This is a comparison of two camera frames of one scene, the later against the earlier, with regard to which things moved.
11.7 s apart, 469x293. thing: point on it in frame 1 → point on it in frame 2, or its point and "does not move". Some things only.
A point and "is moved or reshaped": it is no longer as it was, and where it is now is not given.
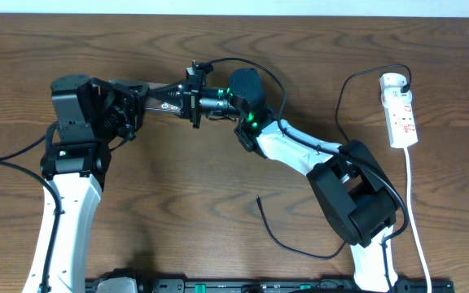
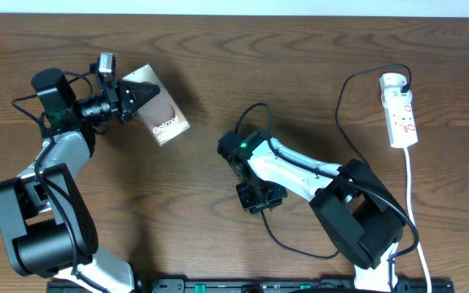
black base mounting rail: [151, 282] does not move
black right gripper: [192, 96] → [252, 207]
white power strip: [401, 123] does not move
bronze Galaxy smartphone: [155, 104] is moved or reshaped
